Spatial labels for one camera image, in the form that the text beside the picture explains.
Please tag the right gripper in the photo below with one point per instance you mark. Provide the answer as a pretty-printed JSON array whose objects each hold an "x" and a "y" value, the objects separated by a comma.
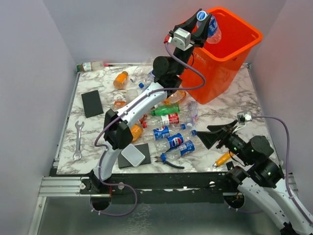
[{"x": 209, "y": 138}]

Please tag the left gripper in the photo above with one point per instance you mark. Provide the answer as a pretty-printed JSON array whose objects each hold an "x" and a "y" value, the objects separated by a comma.
[{"x": 197, "y": 38}]

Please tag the large crushed orange bottle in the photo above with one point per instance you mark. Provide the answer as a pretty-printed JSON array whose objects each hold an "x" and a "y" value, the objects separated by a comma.
[{"x": 176, "y": 97}]

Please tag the brown coffee bottle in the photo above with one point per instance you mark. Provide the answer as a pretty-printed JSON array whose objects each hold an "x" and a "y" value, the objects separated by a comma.
[{"x": 90, "y": 66}]

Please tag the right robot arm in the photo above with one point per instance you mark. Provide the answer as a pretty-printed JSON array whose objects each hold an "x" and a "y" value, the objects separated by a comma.
[{"x": 264, "y": 182}]

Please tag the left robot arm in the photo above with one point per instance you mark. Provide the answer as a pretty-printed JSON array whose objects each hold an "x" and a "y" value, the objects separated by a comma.
[{"x": 118, "y": 124}]

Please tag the orange plastic bin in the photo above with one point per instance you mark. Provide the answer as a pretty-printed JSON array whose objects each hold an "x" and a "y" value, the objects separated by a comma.
[{"x": 219, "y": 63}]

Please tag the clear crushed bottle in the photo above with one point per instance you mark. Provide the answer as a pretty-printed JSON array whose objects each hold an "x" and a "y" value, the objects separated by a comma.
[{"x": 192, "y": 108}]

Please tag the red label bottle centre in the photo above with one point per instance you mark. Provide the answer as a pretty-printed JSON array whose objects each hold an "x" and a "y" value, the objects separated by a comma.
[{"x": 160, "y": 121}]

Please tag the blue pepsi bottle upper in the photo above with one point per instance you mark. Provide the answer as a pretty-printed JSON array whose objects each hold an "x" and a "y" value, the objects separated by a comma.
[{"x": 157, "y": 134}]

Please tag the blue pepsi bottle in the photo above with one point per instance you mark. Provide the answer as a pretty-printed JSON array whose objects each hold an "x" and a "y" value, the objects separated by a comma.
[
  {"x": 157, "y": 134},
  {"x": 169, "y": 142}
]

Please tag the blue pepsi bottle middle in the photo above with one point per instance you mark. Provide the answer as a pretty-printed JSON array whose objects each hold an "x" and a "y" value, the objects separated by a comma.
[{"x": 169, "y": 142}]

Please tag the green sprite bottle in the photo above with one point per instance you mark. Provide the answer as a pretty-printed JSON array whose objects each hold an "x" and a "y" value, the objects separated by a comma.
[{"x": 165, "y": 110}]

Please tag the blue label bottle top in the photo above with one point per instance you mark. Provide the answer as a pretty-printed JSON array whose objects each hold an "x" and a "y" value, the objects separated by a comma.
[{"x": 149, "y": 78}]

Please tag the blue label water bottle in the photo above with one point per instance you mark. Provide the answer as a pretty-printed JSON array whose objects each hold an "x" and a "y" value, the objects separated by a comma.
[{"x": 144, "y": 88}]

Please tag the orange bottle lower left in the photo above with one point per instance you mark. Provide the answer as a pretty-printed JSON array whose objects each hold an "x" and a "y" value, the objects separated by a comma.
[{"x": 136, "y": 132}]

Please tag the white rounded box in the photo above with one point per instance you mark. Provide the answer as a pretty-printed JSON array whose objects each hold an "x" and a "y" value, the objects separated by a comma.
[{"x": 132, "y": 156}]

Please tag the small orange juice bottle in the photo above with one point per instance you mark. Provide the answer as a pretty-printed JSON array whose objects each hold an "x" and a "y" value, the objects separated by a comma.
[{"x": 120, "y": 80}]

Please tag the clear plastic cup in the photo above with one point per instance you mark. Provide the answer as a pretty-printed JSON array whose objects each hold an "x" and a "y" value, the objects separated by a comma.
[{"x": 130, "y": 95}]

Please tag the red pen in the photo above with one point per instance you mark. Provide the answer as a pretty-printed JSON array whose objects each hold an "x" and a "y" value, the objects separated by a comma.
[{"x": 108, "y": 64}]

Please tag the tall orange label bottle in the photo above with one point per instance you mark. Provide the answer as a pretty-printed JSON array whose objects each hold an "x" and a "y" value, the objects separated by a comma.
[{"x": 119, "y": 102}]

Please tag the black foam pad upper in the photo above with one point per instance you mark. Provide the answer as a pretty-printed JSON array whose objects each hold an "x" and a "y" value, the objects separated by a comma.
[{"x": 92, "y": 104}]

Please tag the silver wrench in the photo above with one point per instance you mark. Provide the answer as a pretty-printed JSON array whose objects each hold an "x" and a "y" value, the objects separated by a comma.
[{"x": 77, "y": 154}]

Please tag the yellow handle utility knife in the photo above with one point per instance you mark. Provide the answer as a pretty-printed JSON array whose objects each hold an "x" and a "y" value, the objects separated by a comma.
[{"x": 225, "y": 157}]

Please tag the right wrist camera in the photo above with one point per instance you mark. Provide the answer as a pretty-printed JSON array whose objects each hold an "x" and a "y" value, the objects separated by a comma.
[{"x": 244, "y": 117}]

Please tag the blue handle pliers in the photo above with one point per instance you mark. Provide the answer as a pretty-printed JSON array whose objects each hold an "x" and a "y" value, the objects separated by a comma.
[{"x": 160, "y": 160}]

